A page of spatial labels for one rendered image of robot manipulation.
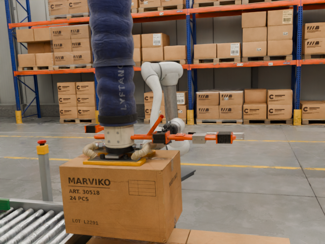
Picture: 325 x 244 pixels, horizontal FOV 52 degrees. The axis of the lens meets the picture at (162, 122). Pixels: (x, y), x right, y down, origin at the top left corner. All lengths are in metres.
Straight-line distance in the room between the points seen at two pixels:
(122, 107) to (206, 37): 8.54
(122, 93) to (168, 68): 0.78
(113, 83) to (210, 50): 7.21
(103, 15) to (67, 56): 8.34
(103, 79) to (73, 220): 0.81
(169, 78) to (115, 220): 1.15
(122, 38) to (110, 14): 0.13
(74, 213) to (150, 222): 0.45
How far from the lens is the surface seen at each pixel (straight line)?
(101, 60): 1.81
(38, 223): 2.58
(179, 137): 1.79
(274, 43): 8.87
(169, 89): 2.55
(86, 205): 1.94
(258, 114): 8.93
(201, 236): 2.18
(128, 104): 1.82
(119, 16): 1.82
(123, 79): 1.81
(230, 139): 1.76
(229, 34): 10.18
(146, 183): 1.74
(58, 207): 2.69
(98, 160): 1.88
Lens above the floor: 1.59
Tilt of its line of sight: 10 degrees down
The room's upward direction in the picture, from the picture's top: 2 degrees counter-clockwise
